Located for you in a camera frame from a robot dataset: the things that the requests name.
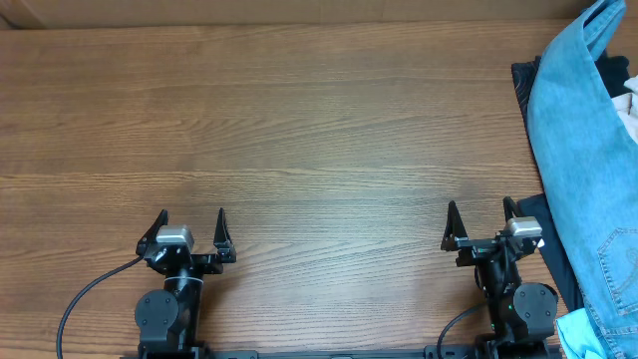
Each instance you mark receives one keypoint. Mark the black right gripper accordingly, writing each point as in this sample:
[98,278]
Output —
[477,248]

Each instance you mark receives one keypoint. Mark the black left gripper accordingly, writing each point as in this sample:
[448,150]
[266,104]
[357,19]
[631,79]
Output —
[213,264]

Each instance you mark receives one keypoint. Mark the light blue denim jeans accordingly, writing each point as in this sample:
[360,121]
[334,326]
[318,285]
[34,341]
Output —
[588,166]

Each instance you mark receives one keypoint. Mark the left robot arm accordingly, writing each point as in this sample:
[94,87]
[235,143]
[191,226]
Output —
[168,317]

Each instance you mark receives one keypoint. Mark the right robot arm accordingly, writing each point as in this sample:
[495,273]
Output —
[521,314]

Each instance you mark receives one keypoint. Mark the dark navy garment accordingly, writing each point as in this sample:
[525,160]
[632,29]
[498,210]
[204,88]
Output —
[553,252]

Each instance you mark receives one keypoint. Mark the light blue shirt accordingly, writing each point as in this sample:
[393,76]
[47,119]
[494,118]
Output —
[577,337]

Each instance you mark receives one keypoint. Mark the pale pink garment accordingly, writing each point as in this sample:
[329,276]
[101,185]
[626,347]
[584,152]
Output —
[625,107]

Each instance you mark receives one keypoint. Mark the black patterned garment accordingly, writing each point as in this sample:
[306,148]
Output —
[614,72]

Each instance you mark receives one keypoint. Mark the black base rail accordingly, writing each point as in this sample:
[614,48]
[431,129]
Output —
[429,352]

